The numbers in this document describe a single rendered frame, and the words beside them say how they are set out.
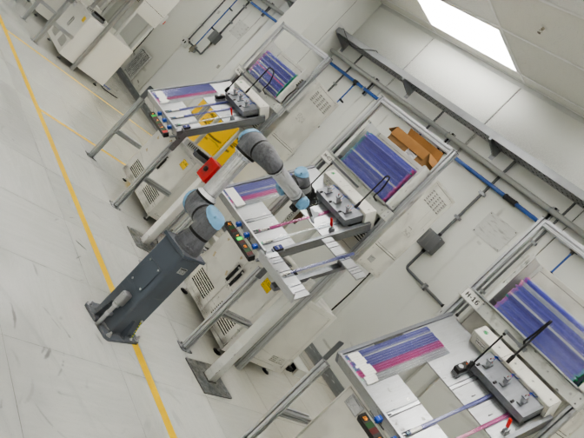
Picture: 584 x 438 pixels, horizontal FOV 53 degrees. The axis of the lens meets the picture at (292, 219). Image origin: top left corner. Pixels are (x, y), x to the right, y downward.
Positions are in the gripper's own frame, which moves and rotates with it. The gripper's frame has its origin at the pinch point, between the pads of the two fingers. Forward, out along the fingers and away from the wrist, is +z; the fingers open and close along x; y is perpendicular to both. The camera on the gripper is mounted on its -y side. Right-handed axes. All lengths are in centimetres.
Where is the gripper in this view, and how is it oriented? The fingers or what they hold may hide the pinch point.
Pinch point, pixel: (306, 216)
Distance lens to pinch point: 342.6
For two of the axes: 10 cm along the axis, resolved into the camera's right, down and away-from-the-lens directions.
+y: 8.7, -4.4, 2.4
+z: 1.6, 6.9, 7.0
